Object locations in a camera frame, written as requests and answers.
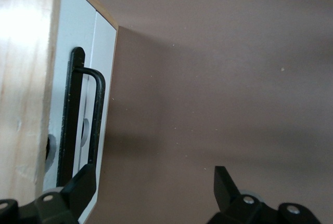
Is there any black metal drawer handle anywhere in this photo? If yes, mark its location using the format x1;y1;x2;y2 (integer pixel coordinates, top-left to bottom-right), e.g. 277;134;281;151
56;46;107;187

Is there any wooden drawer cabinet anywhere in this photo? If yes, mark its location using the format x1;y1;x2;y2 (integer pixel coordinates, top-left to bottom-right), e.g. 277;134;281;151
0;0;118;201

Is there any white-fronted wooden drawer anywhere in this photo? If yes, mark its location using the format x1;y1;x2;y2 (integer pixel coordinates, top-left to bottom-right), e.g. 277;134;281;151
43;0;97;201

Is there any brown table cover mat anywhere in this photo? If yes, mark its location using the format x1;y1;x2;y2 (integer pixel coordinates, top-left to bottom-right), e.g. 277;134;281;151
78;0;333;224

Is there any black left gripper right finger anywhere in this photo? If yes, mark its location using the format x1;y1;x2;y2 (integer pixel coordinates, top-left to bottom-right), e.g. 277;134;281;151
208;165;319;224

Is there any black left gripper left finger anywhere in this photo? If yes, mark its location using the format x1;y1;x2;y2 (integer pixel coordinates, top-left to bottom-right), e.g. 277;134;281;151
0;163;98;224

